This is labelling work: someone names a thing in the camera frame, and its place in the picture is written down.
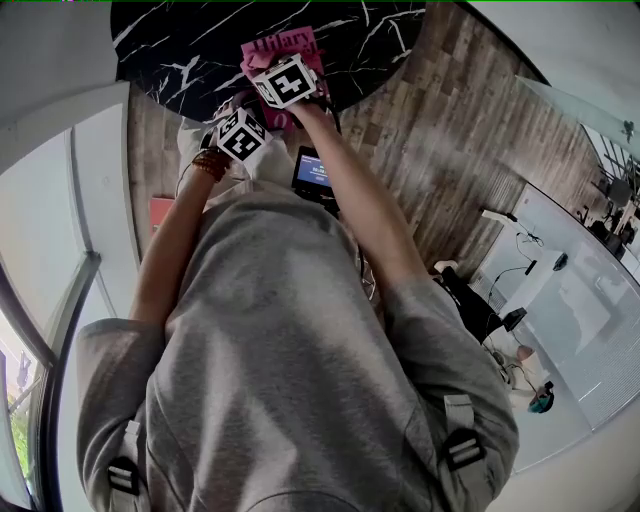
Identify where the person's grey sweatshirt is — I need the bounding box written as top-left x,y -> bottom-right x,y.
74,177 -> 521,512

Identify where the teal black headset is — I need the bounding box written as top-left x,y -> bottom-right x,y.
528,381 -> 557,415

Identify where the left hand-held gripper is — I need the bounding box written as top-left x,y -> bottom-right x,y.
199,92 -> 275,163

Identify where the black railing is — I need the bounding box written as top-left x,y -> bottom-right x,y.
582,124 -> 640,201

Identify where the red book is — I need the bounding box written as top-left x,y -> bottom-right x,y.
148,196 -> 177,235

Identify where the small black monitor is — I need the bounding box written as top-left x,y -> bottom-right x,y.
291,145 -> 341,211

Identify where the black marble round table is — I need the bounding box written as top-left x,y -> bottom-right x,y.
109,1 -> 429,124

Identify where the brown beaded bracelet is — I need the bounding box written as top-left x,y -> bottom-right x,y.
191,148 -> 232,182

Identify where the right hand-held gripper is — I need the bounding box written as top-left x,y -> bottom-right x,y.
249,52 -> 321,110

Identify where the frosted glass door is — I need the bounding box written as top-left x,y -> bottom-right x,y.
514,73 -> 640,151

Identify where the person's left forearm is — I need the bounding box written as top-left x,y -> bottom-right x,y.
128,164 -> 226,324

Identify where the grey strap with black buckle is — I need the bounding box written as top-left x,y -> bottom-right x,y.
439,394 -> 489,512
106,419 -> 146,512

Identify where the black window frame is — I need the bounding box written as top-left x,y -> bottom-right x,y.
0,249 -> 104,512

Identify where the pink book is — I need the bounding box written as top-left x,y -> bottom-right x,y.
240,27 -> 331,134

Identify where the white desk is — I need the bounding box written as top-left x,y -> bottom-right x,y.
479,182 -> 640,474

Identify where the pink cloth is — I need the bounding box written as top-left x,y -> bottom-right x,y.
239,49 -> 274,81

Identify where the person's right forearm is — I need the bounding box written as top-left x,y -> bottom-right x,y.
289,102 -> 431,301

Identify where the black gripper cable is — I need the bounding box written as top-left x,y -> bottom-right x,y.
319,93 -> 345,137

